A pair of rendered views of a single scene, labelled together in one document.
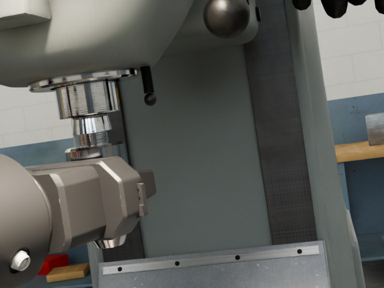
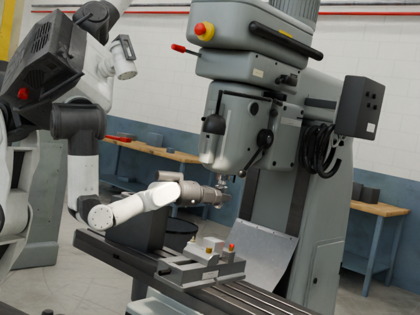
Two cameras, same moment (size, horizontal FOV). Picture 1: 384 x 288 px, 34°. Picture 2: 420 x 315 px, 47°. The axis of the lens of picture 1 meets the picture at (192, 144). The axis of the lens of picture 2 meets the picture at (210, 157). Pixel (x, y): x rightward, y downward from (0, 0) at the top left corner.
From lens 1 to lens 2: 1.31 m
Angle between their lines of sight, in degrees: 27
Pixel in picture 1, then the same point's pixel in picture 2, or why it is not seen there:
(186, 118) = (275, 184)
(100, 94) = (224, 177)
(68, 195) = (205, 194)
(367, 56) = not seen: outside the picture
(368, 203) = not seen: outside the picture
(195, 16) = (259, 164)
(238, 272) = (271, 237)
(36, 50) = (210, 167)
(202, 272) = (262, 232)
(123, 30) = (225, 169)
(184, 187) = (267, 205)
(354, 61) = not seen: outside the picture
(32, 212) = (197, 194)
